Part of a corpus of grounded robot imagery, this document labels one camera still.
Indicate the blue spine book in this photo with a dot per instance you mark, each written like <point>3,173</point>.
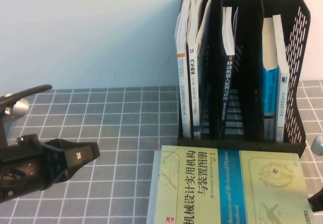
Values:
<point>270,82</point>

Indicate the white spine thin book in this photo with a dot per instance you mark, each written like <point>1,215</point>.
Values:
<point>283,95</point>

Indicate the grey white-checked tablecloth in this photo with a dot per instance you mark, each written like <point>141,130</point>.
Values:
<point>113,120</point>

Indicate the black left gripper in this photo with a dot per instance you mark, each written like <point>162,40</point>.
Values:
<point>25,166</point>

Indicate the yellow mechanical design book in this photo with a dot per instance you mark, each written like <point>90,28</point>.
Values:
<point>265,183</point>

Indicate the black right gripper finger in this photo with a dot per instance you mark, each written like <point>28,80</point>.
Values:
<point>317,202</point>

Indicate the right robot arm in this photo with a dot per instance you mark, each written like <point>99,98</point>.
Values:
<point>318,147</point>

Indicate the white book orange-striped spine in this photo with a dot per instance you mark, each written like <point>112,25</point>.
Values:
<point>183,82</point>

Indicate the black spine robotics book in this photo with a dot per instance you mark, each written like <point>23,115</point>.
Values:
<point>228,82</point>

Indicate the black perforated book stand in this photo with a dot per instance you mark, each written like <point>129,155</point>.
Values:
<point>227,143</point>

